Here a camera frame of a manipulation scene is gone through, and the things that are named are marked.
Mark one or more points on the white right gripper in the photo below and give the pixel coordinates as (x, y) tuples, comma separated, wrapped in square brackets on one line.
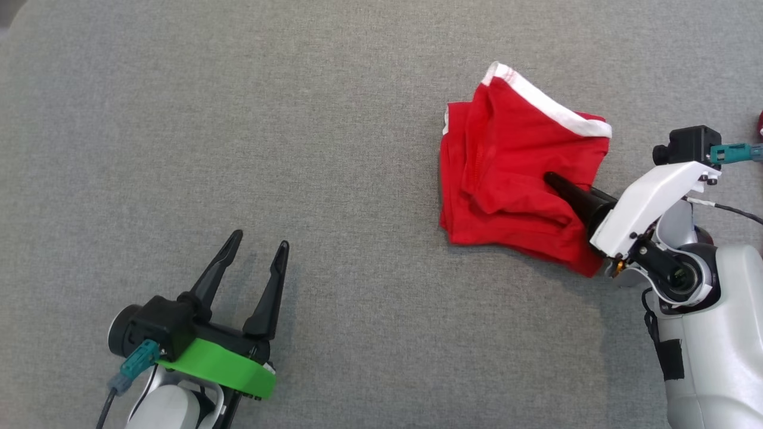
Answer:
[(650, 199)]

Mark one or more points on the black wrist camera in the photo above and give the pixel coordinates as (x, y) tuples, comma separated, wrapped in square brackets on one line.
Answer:
[(158, 325), (688, 146)]

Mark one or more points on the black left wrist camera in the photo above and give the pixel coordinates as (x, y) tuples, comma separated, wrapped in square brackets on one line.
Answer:
[(158, 325)]

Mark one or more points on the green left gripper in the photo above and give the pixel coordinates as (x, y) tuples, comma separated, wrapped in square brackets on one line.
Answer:
[(226, 363)]

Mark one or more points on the red and white basketball jersey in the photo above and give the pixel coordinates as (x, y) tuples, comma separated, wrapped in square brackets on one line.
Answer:
[(506, 149)]

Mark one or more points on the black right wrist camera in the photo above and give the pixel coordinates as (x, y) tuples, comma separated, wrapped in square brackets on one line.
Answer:
[(688, 146)]

